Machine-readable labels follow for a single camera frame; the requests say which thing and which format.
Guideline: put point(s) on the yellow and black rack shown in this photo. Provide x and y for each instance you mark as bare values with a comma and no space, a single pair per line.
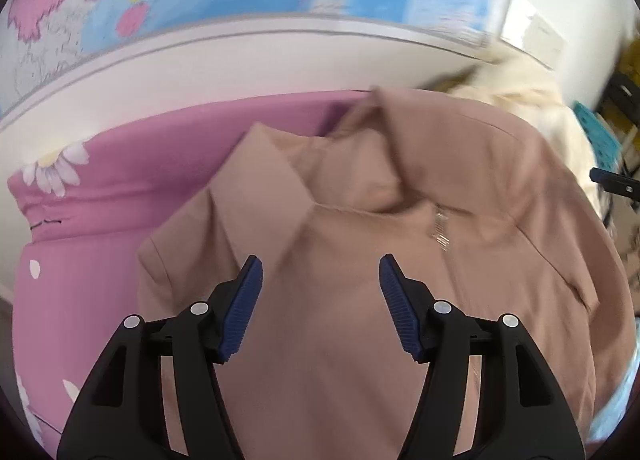
622,89

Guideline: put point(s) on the teal perforated plastic basket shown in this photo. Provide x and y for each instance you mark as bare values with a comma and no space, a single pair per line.
597,132

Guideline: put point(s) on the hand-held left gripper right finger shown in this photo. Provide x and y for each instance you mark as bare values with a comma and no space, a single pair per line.
397,307

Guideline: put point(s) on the pink floral bed sheet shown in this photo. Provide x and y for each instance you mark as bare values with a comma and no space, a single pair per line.
130,179

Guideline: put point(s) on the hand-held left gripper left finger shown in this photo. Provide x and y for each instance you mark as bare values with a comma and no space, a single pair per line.
243,307

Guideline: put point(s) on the white wall socket panel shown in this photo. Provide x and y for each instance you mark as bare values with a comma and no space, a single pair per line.
532,29

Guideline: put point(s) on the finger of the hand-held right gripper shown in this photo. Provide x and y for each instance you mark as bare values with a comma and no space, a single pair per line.
617,184

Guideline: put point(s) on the cream garment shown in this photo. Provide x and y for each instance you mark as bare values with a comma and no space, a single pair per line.
545,114

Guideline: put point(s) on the tan jacket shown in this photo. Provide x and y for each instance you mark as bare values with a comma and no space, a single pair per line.
325,250

